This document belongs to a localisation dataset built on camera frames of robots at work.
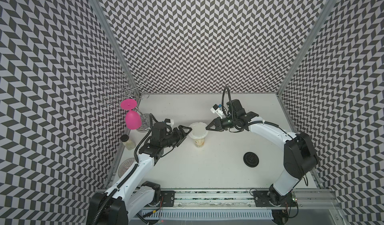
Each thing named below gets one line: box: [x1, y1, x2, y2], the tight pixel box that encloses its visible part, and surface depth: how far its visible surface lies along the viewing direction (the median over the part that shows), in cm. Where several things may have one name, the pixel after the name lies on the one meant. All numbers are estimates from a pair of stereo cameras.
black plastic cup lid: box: [243, 151, 260, 168], surface depth 86 cm
